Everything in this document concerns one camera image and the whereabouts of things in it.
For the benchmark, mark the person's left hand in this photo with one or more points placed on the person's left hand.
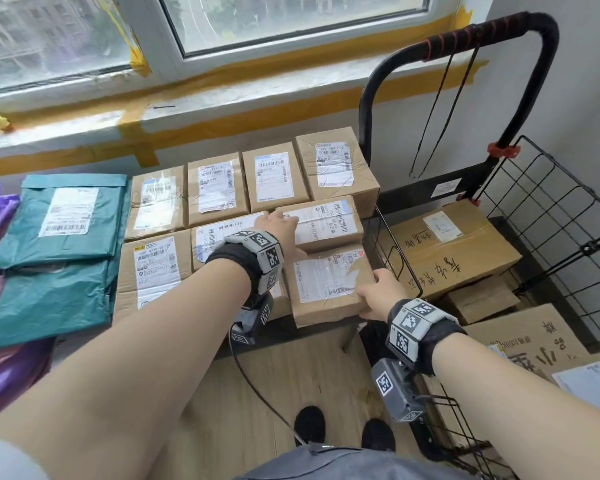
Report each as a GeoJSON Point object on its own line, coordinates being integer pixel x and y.
{"type": "Point", "coordinates": [287, 234]}

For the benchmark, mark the person's right hand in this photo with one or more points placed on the person's right hand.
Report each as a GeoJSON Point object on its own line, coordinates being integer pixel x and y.
{"type": "Point", "coordinates": [385, 294]}

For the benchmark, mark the person's left forearm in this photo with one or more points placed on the person's left forearm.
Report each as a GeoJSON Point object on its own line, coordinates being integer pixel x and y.
{"type": "Point", "coordinates": [130, 369]}

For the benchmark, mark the person's right forearm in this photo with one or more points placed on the person's right forearm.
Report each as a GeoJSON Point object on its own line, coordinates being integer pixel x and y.
{"type": "Point", "coordinates": [530, 409]}

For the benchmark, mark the person's white sleeve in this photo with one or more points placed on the person's white sleeve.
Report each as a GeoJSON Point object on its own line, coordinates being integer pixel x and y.
{"type": "Point", "coordinates": [5, 462]}

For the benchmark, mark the left marker wristband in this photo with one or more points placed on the left marker wristband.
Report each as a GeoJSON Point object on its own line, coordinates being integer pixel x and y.
{"type": "Point", "coordinates": [250, 259]}

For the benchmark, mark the marker wristband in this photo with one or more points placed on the marker wristband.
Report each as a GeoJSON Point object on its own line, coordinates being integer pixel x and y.
{"type": "Point", "coordinates": [250, 259]}
{"type": "Point", "coordinates": [415, 329]}

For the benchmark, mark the right marker wristband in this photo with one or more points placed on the right marker wristband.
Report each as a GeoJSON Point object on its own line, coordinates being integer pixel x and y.
{"type": "Point", "coordinates": [415, 329]}

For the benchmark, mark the yellow tape piece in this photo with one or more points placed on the yellow tape piece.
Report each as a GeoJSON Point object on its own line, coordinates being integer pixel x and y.
{"type": "Point", "coordinates": [140, 62]}

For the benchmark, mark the white framed window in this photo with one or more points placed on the white framed window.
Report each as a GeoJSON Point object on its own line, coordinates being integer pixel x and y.
{"type": "Point", "coordinates": [150, 34]}

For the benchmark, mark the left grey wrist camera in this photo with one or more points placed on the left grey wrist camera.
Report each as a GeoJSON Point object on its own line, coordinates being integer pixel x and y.
{"type": "Point", "coordinates": [252, 319]}

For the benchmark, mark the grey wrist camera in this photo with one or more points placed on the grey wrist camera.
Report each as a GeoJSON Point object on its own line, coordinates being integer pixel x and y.
{"type": "Point", "coordinates": [395, 389]}
{"type": "Point", "coordinates": [252, 319]}

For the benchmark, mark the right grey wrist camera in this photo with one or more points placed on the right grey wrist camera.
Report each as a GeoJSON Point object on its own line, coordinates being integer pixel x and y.
{"type": "Point", "coordinates": [395, 389]}

